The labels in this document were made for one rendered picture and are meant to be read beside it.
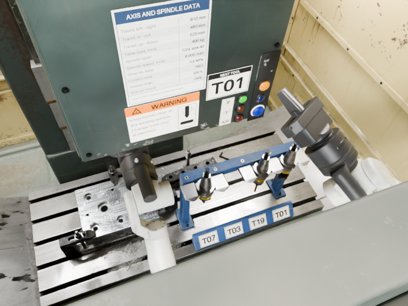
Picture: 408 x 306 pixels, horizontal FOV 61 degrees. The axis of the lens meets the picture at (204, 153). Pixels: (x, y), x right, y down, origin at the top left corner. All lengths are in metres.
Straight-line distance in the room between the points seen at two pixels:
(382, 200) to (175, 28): 0.49
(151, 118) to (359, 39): 1.08
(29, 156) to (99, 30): 1.72
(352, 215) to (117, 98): 0.56
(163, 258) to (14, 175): 1.39
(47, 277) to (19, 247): 0.41
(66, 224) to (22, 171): 0.70
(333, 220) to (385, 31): 1.37
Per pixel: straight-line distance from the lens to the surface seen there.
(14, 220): 1.94
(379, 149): 1.65
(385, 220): 0.17
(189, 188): 1.21
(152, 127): 0.75
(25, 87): 1.52
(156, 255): 0.95
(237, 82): 0.75
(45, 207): 1.63
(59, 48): 0.59
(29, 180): 2.14
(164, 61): 0.64
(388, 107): 1.56
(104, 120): 0.70
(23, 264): 1.84
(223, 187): 1.22
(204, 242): 1.43
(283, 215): 1.54
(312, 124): 0.76
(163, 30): 0.60
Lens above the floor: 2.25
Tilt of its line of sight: 53 degrees down
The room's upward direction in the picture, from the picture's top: 5 degrees clockwise
